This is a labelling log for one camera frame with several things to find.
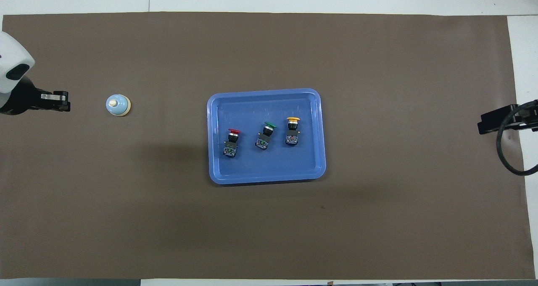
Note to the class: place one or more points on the green push button switch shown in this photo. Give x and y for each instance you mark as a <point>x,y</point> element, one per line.
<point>264,138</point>

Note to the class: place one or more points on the light blue desk bell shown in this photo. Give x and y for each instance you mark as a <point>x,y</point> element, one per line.
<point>117,105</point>

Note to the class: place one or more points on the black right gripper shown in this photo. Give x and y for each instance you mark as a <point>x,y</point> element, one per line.
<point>512,118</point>

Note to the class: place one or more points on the yellow push button switch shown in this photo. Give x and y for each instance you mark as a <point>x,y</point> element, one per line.
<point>292,132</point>

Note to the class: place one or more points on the red push button switch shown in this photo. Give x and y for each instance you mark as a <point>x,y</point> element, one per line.
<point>231,145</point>

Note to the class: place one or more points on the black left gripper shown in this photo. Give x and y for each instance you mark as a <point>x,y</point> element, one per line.
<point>25,101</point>

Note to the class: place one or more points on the blue plastic tray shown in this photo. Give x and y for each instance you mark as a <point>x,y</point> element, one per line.
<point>265,168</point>

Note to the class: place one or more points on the brown table mat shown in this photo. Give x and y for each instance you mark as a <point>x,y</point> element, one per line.
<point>168,227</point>

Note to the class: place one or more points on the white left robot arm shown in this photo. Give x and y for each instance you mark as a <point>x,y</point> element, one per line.
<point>12,55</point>

